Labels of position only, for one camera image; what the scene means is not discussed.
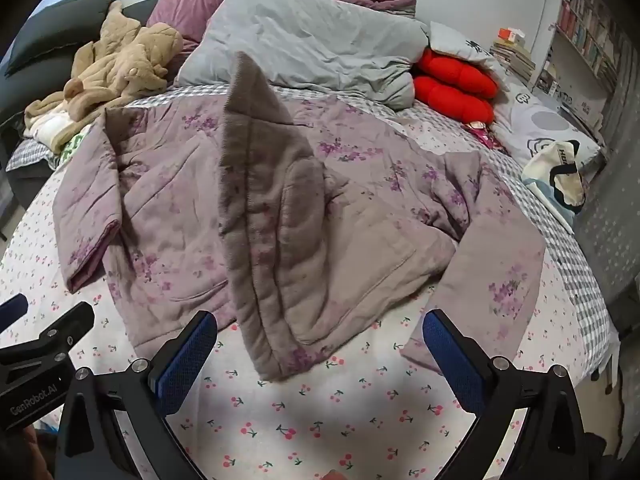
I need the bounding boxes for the stack of books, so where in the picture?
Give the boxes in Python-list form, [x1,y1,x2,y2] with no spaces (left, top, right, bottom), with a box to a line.
[490,40,537,83]

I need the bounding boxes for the white and green cloth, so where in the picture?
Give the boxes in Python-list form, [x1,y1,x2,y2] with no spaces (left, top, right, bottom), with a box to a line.
[25,110,96,166]

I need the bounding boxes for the beige plush garment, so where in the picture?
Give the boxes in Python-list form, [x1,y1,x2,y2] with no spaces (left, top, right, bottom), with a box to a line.
[24,0,183,131]

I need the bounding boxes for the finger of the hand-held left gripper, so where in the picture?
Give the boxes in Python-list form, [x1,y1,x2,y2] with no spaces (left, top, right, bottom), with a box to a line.
[0,302,96,366]
[0,293,29,333]

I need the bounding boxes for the grey checked bed sheet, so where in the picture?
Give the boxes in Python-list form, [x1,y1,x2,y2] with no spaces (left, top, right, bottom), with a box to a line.
[5,82,621,396]

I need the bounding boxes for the cream tote bag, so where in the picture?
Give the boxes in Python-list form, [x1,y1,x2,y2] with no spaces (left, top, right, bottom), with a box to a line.
[521,140,586,233]

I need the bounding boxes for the white pillow with dark print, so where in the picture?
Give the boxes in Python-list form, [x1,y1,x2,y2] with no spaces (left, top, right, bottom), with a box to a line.
[429,21,511,92]

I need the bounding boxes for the dark grey cushion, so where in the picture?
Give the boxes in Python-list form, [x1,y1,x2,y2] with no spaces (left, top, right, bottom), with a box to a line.
[0,0,161,196]

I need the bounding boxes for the white pillow with grey circles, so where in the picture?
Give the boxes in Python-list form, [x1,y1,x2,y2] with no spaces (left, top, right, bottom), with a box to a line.
[492,80,601,168]

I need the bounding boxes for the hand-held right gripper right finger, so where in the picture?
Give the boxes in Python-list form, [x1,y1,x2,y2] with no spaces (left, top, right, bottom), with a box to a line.
[422,309,588,480]

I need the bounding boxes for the purple floral quilted jacket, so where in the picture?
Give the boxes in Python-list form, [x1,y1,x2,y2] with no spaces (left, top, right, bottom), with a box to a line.
[52,51,547,381]

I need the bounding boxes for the white bookshelf with books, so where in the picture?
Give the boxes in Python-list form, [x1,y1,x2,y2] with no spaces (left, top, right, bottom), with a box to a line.
[537,0,631,136]

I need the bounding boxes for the pink printed packet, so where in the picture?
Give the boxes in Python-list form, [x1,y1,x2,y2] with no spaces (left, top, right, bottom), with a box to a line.
[467,121,511,153]

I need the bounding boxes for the red knot cushion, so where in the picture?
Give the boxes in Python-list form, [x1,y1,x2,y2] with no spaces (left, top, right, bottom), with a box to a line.
[412,47,501,123]

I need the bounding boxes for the mauve blanket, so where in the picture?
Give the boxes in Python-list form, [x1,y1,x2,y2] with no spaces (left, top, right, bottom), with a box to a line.
[146,0,417,56]

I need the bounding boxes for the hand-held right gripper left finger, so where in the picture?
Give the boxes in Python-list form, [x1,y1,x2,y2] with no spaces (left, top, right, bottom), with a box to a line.
[55,310,218,480]

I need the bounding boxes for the grey duvet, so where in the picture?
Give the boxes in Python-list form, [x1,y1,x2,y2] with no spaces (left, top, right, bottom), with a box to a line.
[176,0,431,111]

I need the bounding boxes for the cherry print bed sheet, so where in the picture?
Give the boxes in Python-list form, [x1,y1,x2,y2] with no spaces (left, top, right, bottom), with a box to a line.
[0,105,601,480]

